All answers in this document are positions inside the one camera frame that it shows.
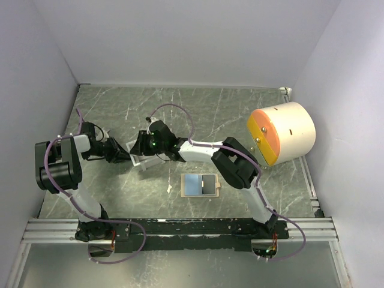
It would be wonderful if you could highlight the white card tray box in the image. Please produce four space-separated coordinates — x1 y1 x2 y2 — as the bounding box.
125 141 168 172

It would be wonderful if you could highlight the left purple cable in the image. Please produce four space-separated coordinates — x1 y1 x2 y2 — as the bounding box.
44 107 148 265

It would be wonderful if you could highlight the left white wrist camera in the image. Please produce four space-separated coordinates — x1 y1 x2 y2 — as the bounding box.
95 126 110 142

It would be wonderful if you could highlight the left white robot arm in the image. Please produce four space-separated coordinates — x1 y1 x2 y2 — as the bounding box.
34 121 131 242

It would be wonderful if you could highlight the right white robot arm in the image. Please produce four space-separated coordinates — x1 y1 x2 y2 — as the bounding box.
130 118 277 239

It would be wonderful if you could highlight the purple cable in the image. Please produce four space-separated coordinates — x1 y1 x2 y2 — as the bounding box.
148 103 307 262
44 107 148 265

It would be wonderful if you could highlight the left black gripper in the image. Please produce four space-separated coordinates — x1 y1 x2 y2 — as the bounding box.
82 136 132 164

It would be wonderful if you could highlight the beige card holder wallet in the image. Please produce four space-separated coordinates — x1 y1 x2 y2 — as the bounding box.
181 173 221 197

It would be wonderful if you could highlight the black VIP card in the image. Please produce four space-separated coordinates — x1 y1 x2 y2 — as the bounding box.
202 174 216 195

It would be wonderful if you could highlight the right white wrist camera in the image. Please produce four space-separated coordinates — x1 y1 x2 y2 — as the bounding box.
145 116 159 126

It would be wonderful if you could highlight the large cream cylinder drum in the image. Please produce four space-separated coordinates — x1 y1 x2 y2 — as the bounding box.
247 102 316 167

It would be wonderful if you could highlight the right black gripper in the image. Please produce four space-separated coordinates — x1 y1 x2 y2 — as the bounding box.
129 131 166 157

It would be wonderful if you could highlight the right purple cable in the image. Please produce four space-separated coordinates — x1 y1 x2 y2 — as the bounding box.
148 103 307 262

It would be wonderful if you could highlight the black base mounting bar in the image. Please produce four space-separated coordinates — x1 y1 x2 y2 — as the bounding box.
74 217 292 254

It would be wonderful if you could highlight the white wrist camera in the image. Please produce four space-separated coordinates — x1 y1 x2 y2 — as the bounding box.
95 126 110 142
145 116 159 126

